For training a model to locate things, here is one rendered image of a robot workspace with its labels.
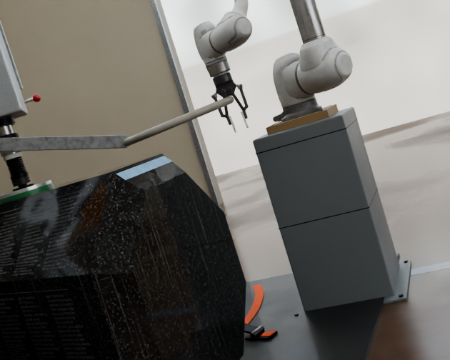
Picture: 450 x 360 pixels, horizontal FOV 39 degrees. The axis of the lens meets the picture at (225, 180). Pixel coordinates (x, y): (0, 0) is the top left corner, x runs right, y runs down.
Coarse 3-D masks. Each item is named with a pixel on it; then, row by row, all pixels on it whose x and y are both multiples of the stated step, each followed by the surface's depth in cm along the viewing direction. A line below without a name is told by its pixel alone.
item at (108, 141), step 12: (0, 144) 237; (12, 144) 238; (24, 144) 239; (36, 144) 240; (48, 144) 241; (60, 144) 241; (72, 144) 242; (84, 144) 243; (96, 144) 244; (108, 144) 245; (120, 144) 246
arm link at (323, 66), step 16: (304, 0) 258; (304, 16) 259; (320, 16) 262; (304, 32) 261; (320, 32) 260; (304, 48) 260; (320, 48) 257; (336, 48) 257; (304, 64) 263; (320, 64) 257; (336, 64) 254; (352, 64) 259; (304, 80) 265; (320, 80) 260; (336, 80) 257
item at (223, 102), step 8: (208, 104) 237; (216, 104) 238; (224, 104) 242; (192, 112) 233; (200, 112) 234; (208, 112) 236; (176, 120) 232; (184, 120) 232; (152, 128) 234; (160, 128) 233; (168, 128) 233; (136, 136) 237; (144, 136) 236; (128, 144) 243
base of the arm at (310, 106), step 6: (306, 102) 276; (312, 102) 277; (288, 108) 278; (294, 108) 276; (300, 108) 275; (306, 108) 276; (312, 108) 275; (318, 108) 273; (282, 114) 282; (288, 114) 278; (294, 114) 276; (300, 114) 275; (306, 114) 275; (276, 120) 284; (282, 120) 276; (288, 120) 276
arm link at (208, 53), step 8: (200, 24) 248; (208, 24) 248; (200, 32) 247; (208, 32) 246; (200, 40) 247; (208, 40) 244; (200, 48) 249; (208, 48) 246; (200, 56) 252; (208, 56) 248; (216, 56) 248; (224, 56) 251
